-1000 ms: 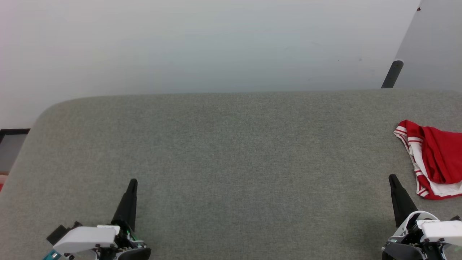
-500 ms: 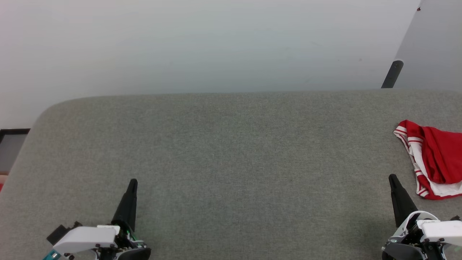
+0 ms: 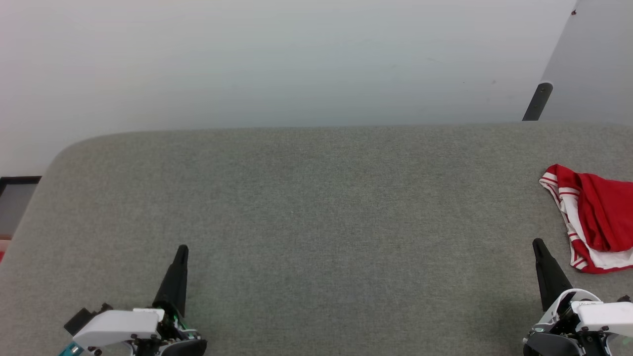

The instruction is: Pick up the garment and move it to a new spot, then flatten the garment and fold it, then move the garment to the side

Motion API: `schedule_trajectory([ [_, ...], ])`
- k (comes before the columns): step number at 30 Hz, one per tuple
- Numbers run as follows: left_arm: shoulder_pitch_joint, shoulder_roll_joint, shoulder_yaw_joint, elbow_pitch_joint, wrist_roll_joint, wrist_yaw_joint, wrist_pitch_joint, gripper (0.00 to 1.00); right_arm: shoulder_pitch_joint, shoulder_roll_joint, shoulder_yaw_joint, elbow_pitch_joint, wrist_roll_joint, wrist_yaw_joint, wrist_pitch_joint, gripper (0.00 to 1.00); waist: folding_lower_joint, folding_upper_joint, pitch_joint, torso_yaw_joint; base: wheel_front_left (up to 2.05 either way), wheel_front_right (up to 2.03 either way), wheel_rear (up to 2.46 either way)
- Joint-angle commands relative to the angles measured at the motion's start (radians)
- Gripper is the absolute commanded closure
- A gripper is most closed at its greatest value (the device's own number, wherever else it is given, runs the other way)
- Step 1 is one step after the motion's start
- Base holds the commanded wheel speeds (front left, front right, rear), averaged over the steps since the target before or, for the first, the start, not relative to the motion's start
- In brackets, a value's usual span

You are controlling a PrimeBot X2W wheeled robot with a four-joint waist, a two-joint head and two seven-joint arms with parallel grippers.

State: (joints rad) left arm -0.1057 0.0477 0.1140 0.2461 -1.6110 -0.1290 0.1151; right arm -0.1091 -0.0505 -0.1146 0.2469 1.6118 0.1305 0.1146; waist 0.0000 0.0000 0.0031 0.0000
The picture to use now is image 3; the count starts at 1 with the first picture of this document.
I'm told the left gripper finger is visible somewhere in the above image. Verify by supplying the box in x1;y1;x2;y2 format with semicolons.
152;245;189;317

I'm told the left gripper body white housing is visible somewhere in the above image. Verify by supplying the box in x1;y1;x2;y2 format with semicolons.
72;307;207;356

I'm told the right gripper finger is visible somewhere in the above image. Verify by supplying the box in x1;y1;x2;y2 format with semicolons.
532;238;574;312

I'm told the right gripper body white housing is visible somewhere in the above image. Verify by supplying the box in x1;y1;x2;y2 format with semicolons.
523;288;633;356

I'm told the red white Bulls jersey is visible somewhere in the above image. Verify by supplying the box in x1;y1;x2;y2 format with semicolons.
539;164;633;274

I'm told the black framed grey board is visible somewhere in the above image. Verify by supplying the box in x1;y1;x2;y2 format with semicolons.
0;176;43;238

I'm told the black slanted metal pole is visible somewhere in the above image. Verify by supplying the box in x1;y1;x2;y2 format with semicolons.
522;83;553;122

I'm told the grey partition panel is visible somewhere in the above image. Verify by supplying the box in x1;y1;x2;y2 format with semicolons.
539;0;633;123

